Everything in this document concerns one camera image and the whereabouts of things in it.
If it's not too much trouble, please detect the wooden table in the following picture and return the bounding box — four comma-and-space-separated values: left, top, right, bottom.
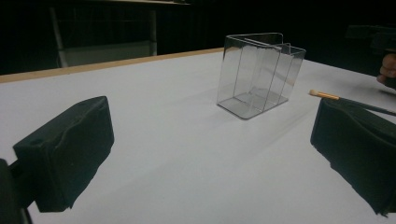
0, 47, 225, 84

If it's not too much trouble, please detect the clear acrylic organizer box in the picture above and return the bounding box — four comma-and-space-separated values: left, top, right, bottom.
216, 32, 307, 120

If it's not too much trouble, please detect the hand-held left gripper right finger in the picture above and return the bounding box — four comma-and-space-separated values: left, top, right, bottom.
310, 97, 396, 217

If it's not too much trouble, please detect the black-handled makeup brush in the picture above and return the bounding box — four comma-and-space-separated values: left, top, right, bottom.
308, 89, 396, 118

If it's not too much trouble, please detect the white metal table frame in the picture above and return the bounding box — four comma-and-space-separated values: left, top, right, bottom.
49, 6, 159, 69

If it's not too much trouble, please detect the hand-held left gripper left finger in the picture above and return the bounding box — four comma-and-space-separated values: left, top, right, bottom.
12, 95, 115, 214

